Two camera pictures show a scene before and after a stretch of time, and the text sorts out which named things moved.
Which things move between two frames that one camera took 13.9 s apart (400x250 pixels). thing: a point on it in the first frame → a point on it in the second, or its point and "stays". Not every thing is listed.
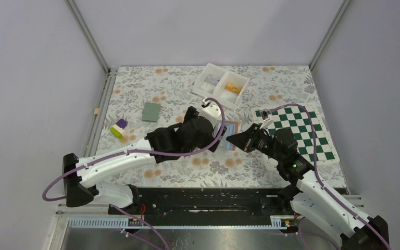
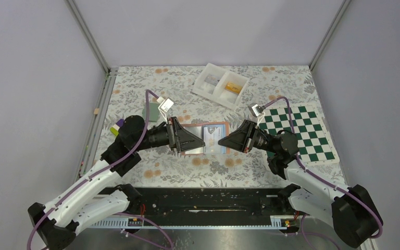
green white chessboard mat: [297, 121] stays
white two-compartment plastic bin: [226, 87] stays
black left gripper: [208, 142] → [184, 140]
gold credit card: [233, 87] stays
